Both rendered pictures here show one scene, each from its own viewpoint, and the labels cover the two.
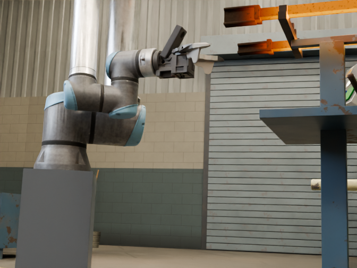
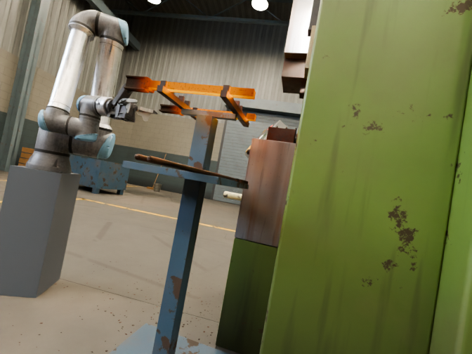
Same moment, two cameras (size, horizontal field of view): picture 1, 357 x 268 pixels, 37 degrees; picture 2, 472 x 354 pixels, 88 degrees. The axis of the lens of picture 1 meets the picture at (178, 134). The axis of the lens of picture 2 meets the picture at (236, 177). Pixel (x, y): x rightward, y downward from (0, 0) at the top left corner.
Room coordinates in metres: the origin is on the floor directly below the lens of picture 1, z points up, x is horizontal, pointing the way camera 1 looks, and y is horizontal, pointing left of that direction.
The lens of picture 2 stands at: (0.43, -0.45, 0.69)
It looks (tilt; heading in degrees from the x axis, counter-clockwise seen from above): 2 degrees up; 355
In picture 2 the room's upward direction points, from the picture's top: 10 degrees clockwise
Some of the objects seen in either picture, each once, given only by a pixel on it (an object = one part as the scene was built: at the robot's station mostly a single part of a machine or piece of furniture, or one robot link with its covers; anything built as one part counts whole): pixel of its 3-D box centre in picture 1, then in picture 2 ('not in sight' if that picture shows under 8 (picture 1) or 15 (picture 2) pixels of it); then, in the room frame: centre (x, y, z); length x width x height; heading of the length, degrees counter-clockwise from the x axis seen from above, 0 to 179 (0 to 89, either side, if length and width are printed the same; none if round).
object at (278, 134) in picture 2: not in sight; (281, 137); (1.53, -0.72, 0.95); 0.12 x 0.09 x 0.07; 71
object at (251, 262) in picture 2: not in sight; (290, 292); (1.59, -0.91, 0.23); 0.56 x 0.38 x 0.47; 71
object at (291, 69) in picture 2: not in sight; (324, 79); (1.65, -0.92, 1.32); 0.42 x 0.20 x 0.10; 71
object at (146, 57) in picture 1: (151, 62); (107, 107); (1.63, 0.10, 0.95); 0.10 x 0.05 x 0.09; 159
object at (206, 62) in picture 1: (208, 65); (146, 115); (1.62, -0.09, 0.95); 0.09 x 0.03 x 0.06; 105
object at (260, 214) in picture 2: not in sight; (306, 198); (1.59, -0.91, 0.69); 0.56 x 0.38 x 0.45; 71
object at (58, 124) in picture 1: (68, 118); (58, 135); (1.79, 0.38, 0.79); 0.17 x 0.15 x 0.18; 103
